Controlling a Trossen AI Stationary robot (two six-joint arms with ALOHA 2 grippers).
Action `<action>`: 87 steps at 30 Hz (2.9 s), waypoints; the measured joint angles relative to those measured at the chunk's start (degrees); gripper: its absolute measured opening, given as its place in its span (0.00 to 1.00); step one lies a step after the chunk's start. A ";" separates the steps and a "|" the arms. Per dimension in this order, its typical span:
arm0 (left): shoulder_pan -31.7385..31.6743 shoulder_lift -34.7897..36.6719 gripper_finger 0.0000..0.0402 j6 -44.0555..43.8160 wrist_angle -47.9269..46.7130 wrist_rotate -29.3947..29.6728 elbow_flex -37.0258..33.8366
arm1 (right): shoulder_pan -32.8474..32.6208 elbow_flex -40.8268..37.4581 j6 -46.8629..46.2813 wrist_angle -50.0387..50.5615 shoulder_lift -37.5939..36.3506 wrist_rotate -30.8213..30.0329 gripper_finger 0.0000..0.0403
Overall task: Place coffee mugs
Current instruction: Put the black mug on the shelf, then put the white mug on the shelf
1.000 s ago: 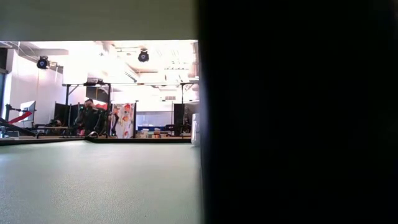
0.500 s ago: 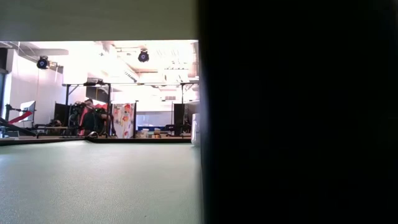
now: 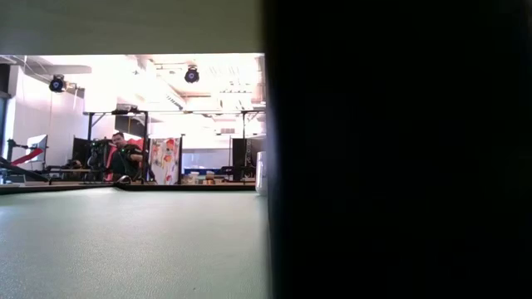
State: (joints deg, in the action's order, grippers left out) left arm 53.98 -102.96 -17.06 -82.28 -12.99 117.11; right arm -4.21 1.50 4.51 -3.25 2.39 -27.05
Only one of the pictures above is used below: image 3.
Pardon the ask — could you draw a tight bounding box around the black tower box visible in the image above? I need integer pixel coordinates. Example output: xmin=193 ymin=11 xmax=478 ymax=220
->
xmin=231 ymin=136 xmax=267 ymax=183

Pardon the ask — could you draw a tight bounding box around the black table border strip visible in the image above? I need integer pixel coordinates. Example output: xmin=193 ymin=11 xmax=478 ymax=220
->
xmin=0 ymin=182 xmax=258 ymax=196

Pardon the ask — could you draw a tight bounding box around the colourful floral cloth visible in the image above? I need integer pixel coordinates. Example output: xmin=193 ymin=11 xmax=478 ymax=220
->
xmin=149 ymin=136 xmax=182 ymax=186

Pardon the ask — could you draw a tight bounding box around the red cloth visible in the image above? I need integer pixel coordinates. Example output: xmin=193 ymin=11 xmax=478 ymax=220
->
xmin=105 ymin=138 xmax=145 ymax=183

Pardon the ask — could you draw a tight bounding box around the black metal shelf leg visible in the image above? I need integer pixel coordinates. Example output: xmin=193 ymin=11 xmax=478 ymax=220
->
xmin=263 ymin=0 xmax=532 ymax=299

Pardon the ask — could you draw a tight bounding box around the person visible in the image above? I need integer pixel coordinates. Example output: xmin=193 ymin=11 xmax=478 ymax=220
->
xmin=108 ymin=131 xmax=145 ymax=183

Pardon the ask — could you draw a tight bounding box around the light wooden shelf board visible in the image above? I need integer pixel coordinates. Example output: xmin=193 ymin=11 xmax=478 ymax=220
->
xmin=0 ymin=0 xmax=266 ymax=56

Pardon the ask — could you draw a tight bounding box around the black background equipment rack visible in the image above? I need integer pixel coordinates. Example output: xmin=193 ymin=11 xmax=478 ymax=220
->
xmin=48 ymin=136 xmax=108 ymax=184

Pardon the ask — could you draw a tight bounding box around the computer monitor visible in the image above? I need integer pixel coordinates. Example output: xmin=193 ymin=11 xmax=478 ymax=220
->
xmin=26 ymin=134 xmax=49 ymax=164

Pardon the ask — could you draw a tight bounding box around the red slanted bar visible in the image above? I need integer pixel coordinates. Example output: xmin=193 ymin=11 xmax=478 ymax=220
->
xmin=10 ymin=148 xmax=44 ymax=166

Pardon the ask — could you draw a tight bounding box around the black slanted bar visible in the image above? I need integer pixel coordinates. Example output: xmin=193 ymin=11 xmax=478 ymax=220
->
xmin=0 ymin=156 xmax=49 ymax=183

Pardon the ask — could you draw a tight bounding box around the black background frame stand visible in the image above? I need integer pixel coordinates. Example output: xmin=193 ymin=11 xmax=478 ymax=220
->
xmin=82 ymin=108 xmax=150 ymax=184
xmin=239 ymin=108 xmax=267 ymax=184

